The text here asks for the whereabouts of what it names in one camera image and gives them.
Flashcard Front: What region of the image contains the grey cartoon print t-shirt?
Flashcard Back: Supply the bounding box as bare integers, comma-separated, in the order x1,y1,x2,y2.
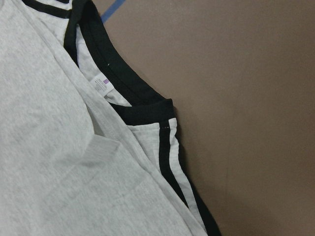
0,0,222,236

